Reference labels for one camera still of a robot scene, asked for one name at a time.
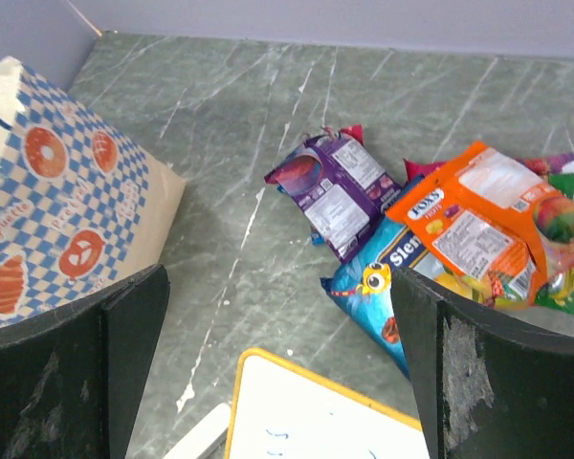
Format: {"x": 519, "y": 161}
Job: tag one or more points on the yellow framed whiteboard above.
{"x": 283, "y": 410}

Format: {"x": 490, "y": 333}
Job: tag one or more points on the orange snack packet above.
{"x": 475, "y": 214}

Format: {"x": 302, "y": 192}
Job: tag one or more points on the checkered paper bag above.
{"x": 82, "y": 206}

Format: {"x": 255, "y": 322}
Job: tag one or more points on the red snack packet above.
{"x": 343, "y": 135}

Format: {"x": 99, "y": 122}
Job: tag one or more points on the pink snack bag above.
{"x": 558, "y": 170}

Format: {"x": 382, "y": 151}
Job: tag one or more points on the blue snack bag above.
{"x": 361, "y": 287}

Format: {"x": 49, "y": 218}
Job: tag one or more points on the white eraser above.
{"x": 205, "y": 436}

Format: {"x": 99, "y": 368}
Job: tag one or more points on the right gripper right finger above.
{"x": 486, "y": 385}

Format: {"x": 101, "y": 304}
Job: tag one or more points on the purple snack bag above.
{"x": 319, "y": 179}

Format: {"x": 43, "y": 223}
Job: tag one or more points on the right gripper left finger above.
{"x": 72, "y": 379}

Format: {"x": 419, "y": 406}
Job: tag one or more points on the green yellow candy bag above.
{"x": 554, "y": 218}

